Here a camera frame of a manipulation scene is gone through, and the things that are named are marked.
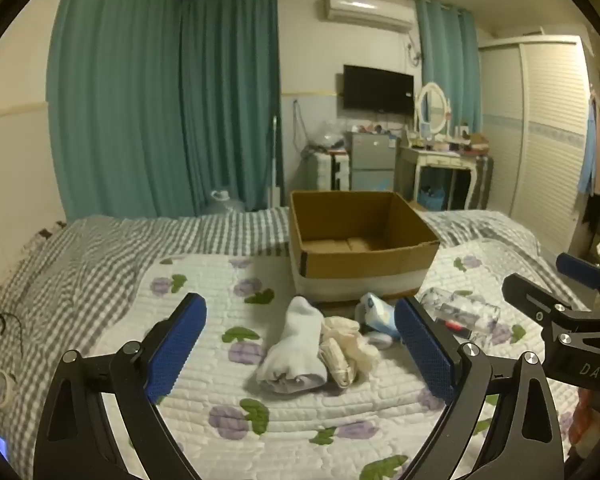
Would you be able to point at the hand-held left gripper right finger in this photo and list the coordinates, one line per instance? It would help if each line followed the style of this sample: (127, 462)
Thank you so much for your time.
(425, 355)

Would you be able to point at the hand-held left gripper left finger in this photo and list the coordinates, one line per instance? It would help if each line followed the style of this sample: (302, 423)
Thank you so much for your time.
(180, 345)

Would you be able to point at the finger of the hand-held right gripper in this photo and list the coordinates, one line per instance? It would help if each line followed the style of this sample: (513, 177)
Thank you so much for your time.
(532, 302)
(577, 269)

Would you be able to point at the clear plastic package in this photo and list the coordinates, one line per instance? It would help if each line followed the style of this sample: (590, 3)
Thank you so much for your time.
(462, 312)

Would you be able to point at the blue white tissue packet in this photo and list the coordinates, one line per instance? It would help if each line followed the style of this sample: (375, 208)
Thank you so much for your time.
(377, 315)

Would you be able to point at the cream socks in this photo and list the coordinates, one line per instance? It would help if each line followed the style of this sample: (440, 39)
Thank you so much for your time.
(347, 345)

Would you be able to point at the cardboard box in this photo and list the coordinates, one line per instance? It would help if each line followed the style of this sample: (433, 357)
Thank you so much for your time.
(360, 265)

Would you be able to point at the white socks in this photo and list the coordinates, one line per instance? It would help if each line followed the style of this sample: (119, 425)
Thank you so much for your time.
(295, 345)

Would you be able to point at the hanging clothes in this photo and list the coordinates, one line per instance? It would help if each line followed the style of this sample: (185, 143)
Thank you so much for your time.
(597, 155)

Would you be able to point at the grey gingham bedsheet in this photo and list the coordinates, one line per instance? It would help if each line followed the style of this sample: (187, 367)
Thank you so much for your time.
(90, 265)

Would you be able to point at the dark suitcase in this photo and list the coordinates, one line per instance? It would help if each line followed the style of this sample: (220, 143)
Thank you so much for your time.
(484, 180)

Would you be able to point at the white louvred wardrobe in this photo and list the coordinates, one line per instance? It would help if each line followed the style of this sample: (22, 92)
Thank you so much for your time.
(545, 135)

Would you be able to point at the floral white quilt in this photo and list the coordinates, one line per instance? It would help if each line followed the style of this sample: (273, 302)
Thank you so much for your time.
(300, 420)

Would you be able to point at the blue basket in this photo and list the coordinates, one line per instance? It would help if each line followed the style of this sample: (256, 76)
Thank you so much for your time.
(432, 200)

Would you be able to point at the clear water jug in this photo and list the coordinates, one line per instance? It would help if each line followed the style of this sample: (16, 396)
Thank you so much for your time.
(225, 205)

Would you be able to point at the small box on dresser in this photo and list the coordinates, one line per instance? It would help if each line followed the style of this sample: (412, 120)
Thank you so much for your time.
(479, 142)

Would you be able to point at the white dressing table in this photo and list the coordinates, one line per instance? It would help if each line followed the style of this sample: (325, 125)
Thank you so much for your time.
(432, 160)

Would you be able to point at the grey mini fridge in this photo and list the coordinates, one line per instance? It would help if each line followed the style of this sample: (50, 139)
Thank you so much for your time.
(370, 160)

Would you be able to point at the white suitcase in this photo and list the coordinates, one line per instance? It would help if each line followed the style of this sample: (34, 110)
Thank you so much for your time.
(330, 172)

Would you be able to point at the oval white vanity mirror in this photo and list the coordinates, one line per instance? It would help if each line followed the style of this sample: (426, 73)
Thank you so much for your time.
(433, 110)

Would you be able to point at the clear plastic bag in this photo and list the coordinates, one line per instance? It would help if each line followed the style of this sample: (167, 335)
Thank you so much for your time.
(327, 135)

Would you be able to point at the teal curtain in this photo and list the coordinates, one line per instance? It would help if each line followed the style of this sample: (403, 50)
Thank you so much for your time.
(230, 105)
(115, 110)
(447, 55)

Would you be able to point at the white air conditioner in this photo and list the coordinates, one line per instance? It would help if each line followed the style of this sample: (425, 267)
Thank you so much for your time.
(367, 12)

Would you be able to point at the black wall television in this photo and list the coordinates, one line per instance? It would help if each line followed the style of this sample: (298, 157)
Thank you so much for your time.
(377, 89)

